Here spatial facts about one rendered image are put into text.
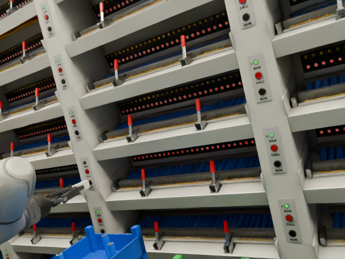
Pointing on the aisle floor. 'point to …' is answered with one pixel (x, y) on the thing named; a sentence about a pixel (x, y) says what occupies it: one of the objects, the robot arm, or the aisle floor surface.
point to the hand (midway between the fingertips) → (81, 186)
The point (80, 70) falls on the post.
